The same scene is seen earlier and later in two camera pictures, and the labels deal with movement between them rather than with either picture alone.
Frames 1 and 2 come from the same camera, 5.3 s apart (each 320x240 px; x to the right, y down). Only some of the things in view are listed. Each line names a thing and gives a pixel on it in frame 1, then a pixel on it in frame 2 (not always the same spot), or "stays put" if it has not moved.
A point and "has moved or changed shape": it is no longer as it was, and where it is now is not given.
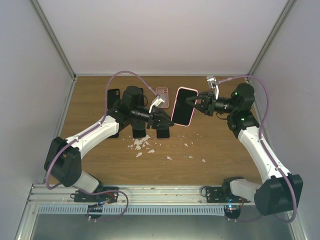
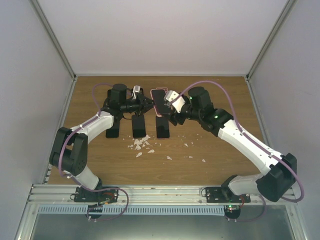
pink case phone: (183, 111) has moved or changed shape
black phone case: (113, 95) stays put
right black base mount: (221, 194) stays put
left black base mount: (102, 198) stays put
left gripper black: (155, 116) to (143, 105)
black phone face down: (139, 131) stays put
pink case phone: (163, 132) stays put
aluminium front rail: (51, 195) stays put
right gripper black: (207, 104) to (175, 119)
